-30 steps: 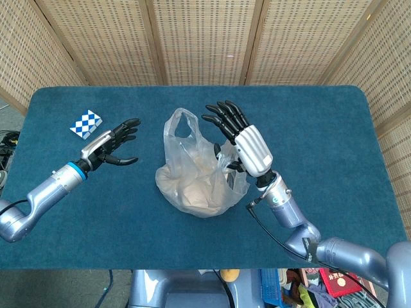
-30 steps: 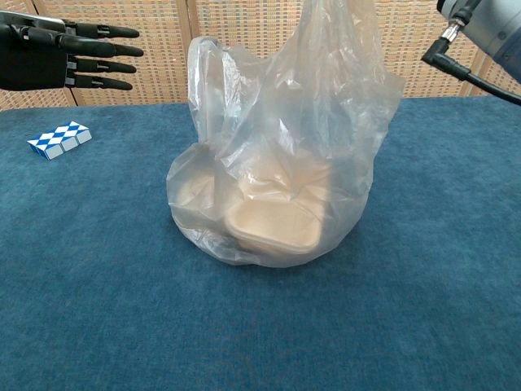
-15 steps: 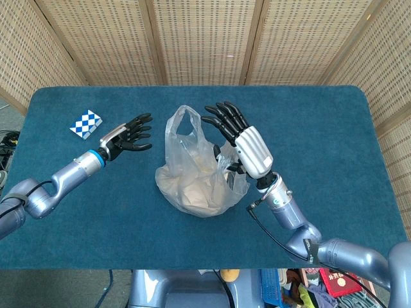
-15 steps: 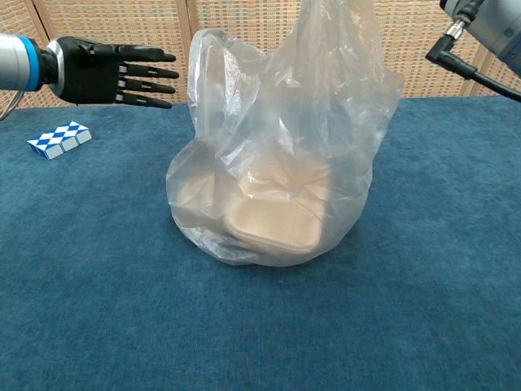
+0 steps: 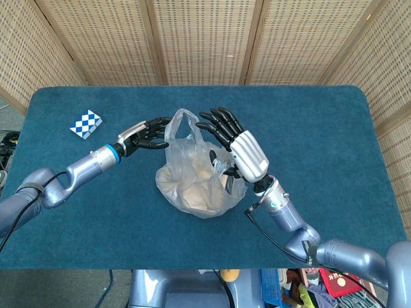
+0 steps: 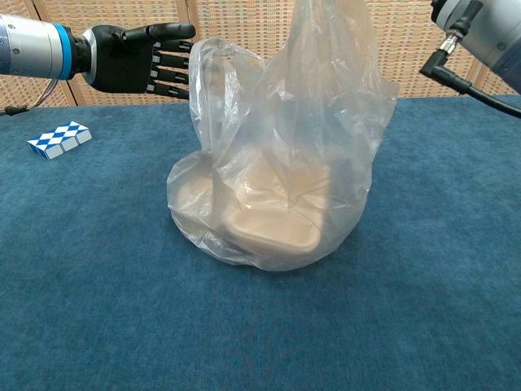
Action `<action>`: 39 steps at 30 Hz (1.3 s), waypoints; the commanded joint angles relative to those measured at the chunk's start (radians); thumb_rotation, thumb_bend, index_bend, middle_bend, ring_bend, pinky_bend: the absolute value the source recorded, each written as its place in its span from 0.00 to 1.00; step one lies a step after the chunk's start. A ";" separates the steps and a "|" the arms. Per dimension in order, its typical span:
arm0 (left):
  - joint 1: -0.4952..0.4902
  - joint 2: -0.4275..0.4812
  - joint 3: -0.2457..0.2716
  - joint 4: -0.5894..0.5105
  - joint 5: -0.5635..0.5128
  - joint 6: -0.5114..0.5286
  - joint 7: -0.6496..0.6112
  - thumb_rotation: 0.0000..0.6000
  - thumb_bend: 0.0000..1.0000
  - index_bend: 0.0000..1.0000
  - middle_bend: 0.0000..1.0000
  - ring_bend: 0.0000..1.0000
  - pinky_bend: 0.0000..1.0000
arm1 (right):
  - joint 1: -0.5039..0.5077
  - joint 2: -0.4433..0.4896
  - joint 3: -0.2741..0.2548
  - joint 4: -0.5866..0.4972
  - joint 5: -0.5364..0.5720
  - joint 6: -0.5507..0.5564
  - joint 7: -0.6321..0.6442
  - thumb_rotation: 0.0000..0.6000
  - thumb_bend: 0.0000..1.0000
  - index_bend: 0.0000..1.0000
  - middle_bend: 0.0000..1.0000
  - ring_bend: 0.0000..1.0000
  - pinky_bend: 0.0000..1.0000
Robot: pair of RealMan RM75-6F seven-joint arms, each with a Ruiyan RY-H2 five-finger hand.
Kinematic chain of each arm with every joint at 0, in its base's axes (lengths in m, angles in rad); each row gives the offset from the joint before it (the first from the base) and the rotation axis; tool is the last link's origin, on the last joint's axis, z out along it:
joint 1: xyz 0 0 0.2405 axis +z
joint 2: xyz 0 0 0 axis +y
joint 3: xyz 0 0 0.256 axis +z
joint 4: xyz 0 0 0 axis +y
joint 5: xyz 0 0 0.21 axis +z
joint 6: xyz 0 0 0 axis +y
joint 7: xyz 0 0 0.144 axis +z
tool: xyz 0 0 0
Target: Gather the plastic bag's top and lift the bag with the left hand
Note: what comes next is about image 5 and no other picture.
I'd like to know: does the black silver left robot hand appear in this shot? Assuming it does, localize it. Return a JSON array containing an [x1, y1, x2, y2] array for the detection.
[[116, 117, 173, 158]]

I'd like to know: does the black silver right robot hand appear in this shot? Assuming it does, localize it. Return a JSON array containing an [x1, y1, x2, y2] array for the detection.
[[195, 107, 270, 184]]

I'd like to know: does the clear plastic carrier bag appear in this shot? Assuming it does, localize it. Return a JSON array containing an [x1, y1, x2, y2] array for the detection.
[[155, 108, 249, 219]]

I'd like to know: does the beige round food container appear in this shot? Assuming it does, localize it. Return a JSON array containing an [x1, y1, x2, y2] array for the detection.
[[189, 153, 214, 180]]

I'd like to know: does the beige rectangular food container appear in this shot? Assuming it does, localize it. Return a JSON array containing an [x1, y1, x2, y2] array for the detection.
[[178, 181, 225, 214]]

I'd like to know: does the blue white snake cube puzzle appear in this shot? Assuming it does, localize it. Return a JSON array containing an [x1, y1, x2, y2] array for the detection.
[[69, 109, 104, 141]]

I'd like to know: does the blue velvet table cloth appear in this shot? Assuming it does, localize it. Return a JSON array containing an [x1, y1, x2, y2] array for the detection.
[[0, 85, 409, 270]]

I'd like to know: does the woven rattan folding screen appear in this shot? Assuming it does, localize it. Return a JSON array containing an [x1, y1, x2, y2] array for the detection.
[[0, 0, 411, 241]]

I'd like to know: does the yellow round object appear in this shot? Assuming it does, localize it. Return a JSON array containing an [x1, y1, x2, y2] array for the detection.
[[220, 268, 241, 284]]

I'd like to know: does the blue plastic basket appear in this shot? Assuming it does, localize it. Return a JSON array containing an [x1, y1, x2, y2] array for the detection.
[[259, 268, 281, 308]]

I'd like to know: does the grey-blue robot torso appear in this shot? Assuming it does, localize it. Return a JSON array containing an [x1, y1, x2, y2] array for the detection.
[[128, 268, 261, 308]]

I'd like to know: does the colourful cloth pile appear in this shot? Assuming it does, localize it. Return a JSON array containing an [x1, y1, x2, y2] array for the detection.
[[281, 268, 340, 308]]

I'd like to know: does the red gold printed box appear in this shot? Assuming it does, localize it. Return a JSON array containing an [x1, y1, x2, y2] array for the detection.
[[317, 268, 364, 298]]

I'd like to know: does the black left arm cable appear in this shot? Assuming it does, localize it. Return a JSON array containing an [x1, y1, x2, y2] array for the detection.
[[0, 171, 68, 254]]

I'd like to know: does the black labelled cable strap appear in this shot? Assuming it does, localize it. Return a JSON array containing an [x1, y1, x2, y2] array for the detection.
[[301, 239, 319, 267]]

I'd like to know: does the grey cable strap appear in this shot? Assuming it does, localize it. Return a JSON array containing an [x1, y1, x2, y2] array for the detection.
[[22, 182, 44, 195]]

